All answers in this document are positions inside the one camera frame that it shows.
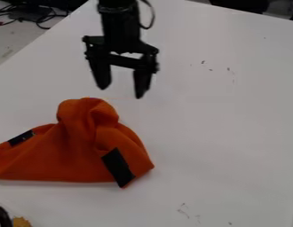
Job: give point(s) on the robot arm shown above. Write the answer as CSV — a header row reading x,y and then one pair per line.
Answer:
x,y
115,3

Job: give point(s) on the orange cloth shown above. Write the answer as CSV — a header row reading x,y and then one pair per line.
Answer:
x,y
79,144

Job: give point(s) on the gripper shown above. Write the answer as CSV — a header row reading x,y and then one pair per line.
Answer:
x,y
120,35

